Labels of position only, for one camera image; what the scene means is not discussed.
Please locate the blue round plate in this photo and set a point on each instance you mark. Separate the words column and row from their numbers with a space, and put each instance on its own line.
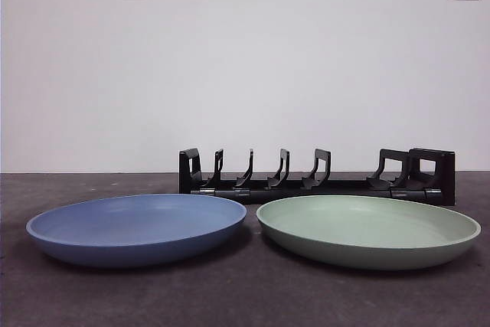
column 134, row 227

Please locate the green round plate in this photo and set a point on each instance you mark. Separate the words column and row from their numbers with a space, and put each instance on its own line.
column 363, row 231

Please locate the black plastic plate rack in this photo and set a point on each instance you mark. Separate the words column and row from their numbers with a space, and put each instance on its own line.
column 344, row 186

